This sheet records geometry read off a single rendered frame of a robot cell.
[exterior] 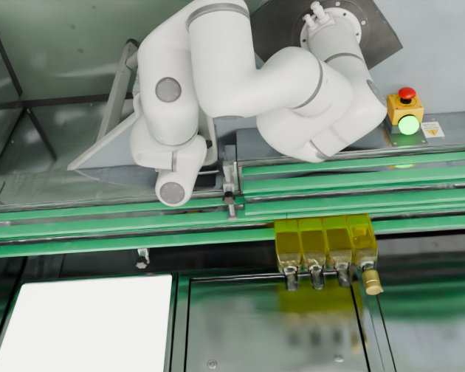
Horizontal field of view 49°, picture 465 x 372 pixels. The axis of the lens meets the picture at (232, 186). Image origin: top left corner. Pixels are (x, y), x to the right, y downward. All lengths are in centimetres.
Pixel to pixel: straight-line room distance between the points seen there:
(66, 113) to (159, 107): 139
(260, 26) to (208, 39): 44
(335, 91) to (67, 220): 82
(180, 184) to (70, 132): 103
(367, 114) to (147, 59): 36
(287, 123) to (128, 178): 68
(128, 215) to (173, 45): 64
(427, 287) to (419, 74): 53
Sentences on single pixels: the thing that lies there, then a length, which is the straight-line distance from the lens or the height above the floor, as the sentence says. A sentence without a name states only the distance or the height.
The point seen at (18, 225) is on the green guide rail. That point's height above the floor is 93.
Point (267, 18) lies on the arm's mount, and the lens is 111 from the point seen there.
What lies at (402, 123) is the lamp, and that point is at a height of 85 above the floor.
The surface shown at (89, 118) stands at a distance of 204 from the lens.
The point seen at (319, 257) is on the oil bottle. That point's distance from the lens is 119.
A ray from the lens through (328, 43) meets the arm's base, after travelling 103.
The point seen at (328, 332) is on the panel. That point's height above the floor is 118.
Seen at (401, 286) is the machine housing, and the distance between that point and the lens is 140.
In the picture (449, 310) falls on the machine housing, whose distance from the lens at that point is 138.
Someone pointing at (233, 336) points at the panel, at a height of 118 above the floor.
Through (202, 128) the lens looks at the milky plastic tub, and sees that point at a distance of 131.
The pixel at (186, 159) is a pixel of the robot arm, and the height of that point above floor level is 107.
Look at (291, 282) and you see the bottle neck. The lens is 116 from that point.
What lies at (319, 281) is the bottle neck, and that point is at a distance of 116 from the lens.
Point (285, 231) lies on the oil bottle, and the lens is 124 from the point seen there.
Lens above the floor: 182
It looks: 47 degrees down
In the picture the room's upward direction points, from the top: 179 degrees clockwise
